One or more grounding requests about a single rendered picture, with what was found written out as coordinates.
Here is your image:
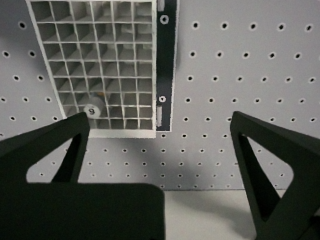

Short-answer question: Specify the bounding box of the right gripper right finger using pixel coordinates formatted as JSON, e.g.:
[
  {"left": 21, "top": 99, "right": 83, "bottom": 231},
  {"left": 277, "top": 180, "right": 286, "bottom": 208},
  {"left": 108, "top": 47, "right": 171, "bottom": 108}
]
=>
[{"left": 230, "top": 111, "right": 320, "bottom": 240}]

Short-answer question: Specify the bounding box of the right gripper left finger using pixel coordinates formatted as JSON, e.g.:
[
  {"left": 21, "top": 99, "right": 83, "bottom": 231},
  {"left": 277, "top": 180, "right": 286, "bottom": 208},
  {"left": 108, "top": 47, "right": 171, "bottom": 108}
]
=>
[{"left": 0, "top": 112, "right": 90, "bottom": 182}]

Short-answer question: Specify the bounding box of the white grid rack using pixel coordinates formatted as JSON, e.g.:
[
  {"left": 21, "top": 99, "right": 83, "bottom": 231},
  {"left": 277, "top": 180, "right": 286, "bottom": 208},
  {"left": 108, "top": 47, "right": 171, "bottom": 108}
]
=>
[{"left": 26, "top": 0, "right": 157, "bottom": 138}]

